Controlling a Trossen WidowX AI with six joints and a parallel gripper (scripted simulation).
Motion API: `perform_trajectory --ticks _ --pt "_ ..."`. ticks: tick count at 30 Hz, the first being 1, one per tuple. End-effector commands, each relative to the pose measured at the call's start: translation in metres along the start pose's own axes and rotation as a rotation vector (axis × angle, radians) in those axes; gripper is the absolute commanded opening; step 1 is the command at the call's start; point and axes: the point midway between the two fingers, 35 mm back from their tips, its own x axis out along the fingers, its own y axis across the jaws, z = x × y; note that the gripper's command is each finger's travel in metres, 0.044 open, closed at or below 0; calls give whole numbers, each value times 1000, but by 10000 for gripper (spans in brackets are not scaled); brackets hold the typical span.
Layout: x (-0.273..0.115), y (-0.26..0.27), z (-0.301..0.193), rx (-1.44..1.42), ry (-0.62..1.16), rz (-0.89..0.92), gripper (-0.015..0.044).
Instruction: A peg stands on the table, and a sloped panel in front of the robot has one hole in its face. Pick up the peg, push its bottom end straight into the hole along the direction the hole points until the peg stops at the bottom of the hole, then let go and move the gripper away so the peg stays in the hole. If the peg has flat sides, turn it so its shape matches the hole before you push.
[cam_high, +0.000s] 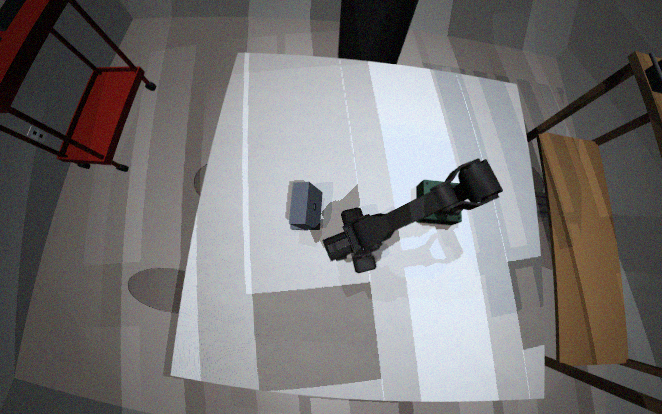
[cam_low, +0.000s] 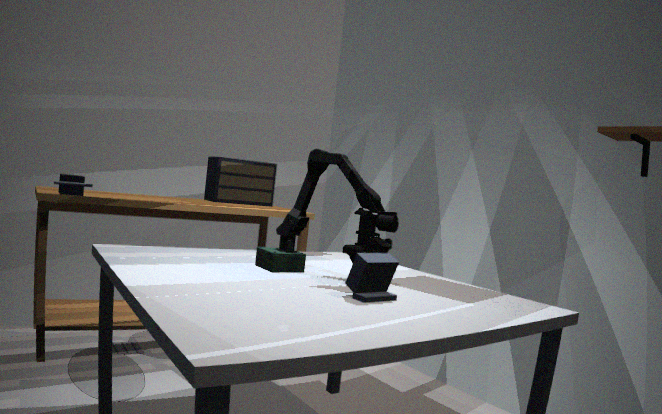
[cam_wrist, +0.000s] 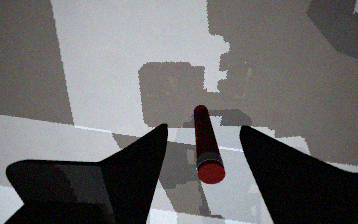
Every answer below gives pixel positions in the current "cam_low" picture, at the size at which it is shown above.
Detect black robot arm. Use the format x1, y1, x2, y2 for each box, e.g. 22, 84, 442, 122
275, 149, 399, 253

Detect dark blue sloped panel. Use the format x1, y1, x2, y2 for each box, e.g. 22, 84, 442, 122
345, 253, 399, 303

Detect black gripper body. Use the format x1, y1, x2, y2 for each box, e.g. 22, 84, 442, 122
342, 228, 378, 255

